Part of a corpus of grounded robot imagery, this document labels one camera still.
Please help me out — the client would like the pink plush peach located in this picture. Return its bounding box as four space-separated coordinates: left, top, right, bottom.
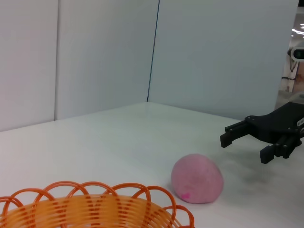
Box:
171 153 225 204

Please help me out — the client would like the orange woven plastic basket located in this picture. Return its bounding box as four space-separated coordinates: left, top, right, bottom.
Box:
0 180 196 228

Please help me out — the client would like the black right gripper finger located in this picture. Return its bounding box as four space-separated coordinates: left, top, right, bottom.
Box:
219 120 256 148
259 135 302 164

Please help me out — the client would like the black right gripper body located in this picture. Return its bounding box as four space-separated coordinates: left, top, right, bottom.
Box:
244 101 304 145

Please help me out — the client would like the white background camera device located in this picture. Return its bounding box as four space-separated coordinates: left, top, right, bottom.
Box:
286 47 304 63

